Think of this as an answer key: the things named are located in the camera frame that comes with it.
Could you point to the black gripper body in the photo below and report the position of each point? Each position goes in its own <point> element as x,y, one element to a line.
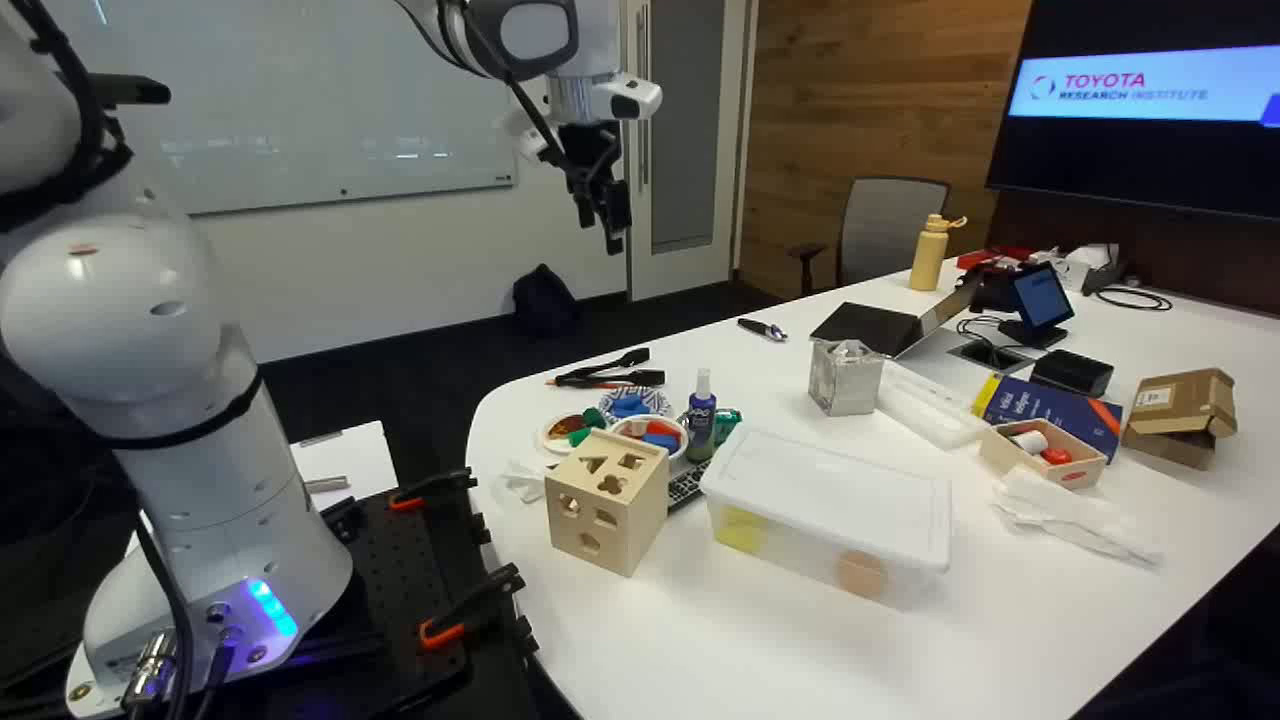
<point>594,149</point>

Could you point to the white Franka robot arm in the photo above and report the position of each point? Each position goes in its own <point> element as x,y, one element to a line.
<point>173,466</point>

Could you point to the wooden shape sorter toy box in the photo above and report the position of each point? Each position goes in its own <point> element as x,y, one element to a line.
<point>607,501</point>

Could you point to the white foam block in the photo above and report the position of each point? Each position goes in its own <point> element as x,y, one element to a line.
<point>926,405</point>

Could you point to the blue flat box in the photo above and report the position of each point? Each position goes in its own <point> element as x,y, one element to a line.
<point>1052,411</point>

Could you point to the small black box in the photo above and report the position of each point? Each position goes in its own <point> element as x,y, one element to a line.
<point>1069,374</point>

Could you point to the small open box red items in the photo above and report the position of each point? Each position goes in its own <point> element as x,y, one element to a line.
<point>1041,455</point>

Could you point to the white door with glass panel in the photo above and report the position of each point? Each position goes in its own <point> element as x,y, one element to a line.
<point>684,133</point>

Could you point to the black bag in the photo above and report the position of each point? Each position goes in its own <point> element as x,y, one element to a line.
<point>545,300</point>

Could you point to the black orange tongs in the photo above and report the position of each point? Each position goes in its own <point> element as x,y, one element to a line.
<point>607,369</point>

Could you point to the blue patterned bowl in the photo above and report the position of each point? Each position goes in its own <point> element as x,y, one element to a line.
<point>627,402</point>

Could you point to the black marker pen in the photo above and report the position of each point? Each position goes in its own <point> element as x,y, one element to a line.
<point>763,330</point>

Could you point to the small blue pump bottle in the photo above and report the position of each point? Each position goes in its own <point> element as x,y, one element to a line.
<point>703,411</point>

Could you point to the white plate with blocks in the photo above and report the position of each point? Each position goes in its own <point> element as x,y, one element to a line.
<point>574,430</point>

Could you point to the white bowl with colourful blocks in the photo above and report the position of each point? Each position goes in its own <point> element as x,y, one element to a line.
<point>648,435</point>

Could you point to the silver metal cube tin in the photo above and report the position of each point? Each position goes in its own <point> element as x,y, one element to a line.
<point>843,374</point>

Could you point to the grey office chair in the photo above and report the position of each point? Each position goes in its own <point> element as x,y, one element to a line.
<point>885,225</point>

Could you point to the black laptop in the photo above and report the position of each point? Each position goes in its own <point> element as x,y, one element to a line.
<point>873,326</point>

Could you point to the yellow water bottle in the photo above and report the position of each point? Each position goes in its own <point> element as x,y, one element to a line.
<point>929,249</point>

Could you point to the black orange clamp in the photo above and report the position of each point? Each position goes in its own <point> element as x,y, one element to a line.
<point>468,609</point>
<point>428,490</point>

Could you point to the clear plastic lidded container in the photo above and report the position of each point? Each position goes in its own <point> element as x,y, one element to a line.
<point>826,513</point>

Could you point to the small black tablet display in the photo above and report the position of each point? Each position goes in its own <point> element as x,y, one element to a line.
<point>1041,300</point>

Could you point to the clear plastic bag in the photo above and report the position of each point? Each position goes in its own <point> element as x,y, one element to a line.
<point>1073,516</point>

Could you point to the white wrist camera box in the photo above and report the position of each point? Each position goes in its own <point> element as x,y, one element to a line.
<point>633,98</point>

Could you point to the wall whiteboard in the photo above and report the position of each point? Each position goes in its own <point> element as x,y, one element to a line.
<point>307,104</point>

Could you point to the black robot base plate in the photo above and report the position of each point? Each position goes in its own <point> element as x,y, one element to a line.
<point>401,615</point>

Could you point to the wall monitor with Toyota logo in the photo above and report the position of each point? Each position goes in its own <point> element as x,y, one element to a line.
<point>1145,104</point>

